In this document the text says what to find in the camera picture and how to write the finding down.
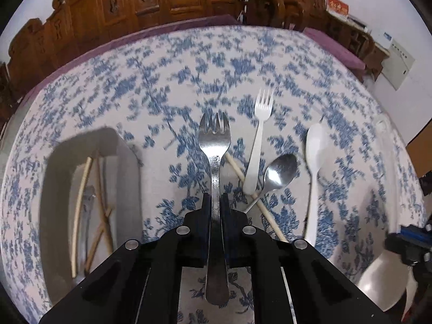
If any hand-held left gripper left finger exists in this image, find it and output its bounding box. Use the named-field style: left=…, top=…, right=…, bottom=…
left=39, top=192, right=213, bottom=324

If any metal spoon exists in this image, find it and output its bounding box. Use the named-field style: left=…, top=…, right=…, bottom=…
left=244, top=153, right=298, bottom=214

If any red desk calendar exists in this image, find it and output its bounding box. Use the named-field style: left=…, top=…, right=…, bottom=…
left=326, top=0, right=349, bottom=19

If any blue floral tablecloth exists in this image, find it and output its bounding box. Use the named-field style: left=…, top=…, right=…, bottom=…
left=0, top=25, right=427, bottom=324

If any white wall cabinet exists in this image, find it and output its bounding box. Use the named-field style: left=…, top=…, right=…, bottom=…
left=381, top=39, right=416, bottom=90

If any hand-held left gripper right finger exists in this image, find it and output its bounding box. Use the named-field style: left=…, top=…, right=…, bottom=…
left=219, top=192, right=392, bottom=324

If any white ceramic spoon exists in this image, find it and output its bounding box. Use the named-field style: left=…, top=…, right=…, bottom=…
left=357, top=251, right=421, bottom=312

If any white plastic spoon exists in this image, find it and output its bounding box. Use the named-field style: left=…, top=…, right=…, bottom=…
left=304, top=122, right=330, bottom=247

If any purple armchair cushion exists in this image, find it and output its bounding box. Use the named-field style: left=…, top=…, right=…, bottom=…
left=304, top=27, right=367, bottom=71

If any carved wooden sofa bench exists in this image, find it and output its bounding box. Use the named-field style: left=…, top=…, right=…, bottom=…
left=0, top=0, right=284, bottom=132

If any brown cardboard board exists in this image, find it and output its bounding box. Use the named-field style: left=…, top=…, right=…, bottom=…
left=405, top=116, right=432, bottom=197

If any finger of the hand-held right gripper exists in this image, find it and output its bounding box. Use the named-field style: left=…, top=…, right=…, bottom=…
left=385, top=223, right=432, bottom=260

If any metal fork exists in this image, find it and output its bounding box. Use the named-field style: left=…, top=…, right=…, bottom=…
left=198, top=112, right=232, bottom=306

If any white box with blue label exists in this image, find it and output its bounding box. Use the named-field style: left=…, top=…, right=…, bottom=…
left=373, top=29, right=394, bottom=46

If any light bamboo chopstick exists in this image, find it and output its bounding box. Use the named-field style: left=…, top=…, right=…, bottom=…
left=224, top=152, right=289, bottom=244
left=72, top=157, right=93, bottom=278

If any rectangular metal tray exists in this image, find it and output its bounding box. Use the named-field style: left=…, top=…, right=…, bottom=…
left=39, top=126, right=142, bottom=311

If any white plastic fork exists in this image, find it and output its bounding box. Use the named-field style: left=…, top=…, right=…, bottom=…
left=243, top=88, right=275, bottom=196

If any wooden side table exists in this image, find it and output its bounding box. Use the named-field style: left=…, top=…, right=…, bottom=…
left=351, top=23, right=390, bottom=82

